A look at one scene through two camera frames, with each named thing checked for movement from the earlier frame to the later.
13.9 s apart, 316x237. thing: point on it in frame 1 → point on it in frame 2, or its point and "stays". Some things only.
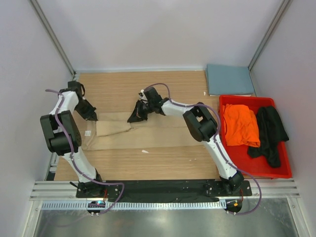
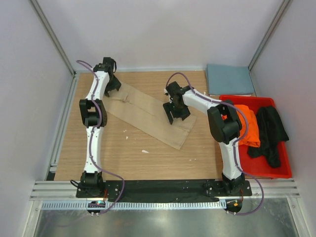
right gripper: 138,115 → 183,114
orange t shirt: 240,125 stays
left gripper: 91,115 → 116,85
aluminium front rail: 65,191 stays
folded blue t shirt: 225,79 stays
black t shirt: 271,132 stays
